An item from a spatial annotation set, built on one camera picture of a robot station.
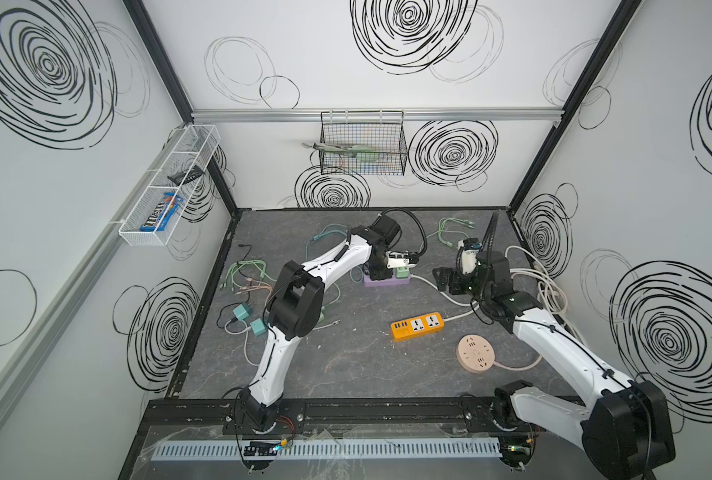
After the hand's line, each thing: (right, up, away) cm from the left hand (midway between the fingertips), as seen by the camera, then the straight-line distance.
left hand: (388, 266), depth 95 cm
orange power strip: (+7, -17, -8) cm, 20 cm away
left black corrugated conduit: (+6, +14, -18) cm, 23 cm away
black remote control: (-55, +27, -14) cm, 63 cm away
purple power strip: (+2, -5, +1) cm, 5 cm away
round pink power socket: (+23, -23, -12) cm, 35 cm away
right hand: (+16, +1, -11) cm, 19 cm away
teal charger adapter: (-45, -13, -5) cm, 47 cm away
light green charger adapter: (+4, -2, -1) cm, 5 cm away
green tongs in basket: (-8, +36, -2) cm, 37 cm away
